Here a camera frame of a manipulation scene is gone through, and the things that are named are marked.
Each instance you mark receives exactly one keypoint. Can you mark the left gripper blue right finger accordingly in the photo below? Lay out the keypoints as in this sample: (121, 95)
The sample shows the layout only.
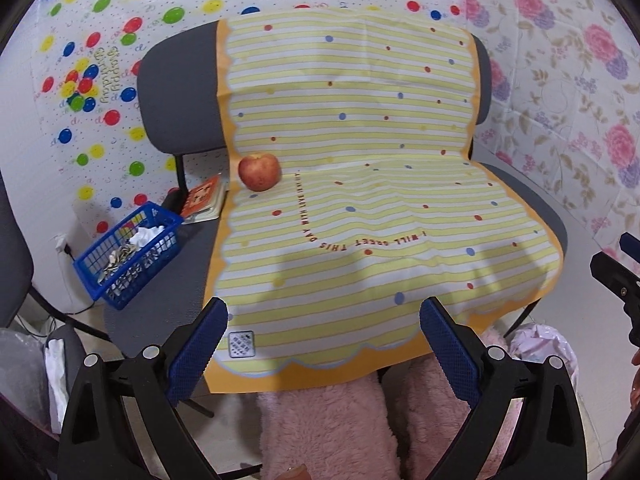
(548, 441)

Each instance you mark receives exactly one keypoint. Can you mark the red apple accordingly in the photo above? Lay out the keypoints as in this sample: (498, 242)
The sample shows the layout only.
(259, 172)

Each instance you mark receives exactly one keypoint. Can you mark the right human hand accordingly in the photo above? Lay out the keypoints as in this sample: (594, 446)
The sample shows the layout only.
(636, 359)

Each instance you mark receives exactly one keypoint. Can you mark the white crumpled tissue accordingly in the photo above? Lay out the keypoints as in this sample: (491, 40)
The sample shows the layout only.
(144, 235)

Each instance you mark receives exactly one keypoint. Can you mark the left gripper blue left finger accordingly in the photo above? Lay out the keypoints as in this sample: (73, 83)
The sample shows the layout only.
(97, 441)

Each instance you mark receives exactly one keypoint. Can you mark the pink fluffy rug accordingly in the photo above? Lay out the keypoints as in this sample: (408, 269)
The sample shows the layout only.
(348, 431)

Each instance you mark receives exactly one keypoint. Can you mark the orange cover book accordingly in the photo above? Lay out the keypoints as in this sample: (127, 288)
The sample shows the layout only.
(205, 201)

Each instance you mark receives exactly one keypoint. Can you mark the blue plastic basket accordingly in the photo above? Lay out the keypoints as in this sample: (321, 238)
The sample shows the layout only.
(114, 271)

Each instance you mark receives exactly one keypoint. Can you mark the pink lined trash bin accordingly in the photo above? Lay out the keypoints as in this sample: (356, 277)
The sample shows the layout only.
(537, 342)

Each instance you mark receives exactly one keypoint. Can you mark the floral pattern wall sheet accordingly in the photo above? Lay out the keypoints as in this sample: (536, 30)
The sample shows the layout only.
(565, 105)

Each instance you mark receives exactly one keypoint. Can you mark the yellow striped dotted cloth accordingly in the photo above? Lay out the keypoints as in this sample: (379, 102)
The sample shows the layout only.
(370, 199)

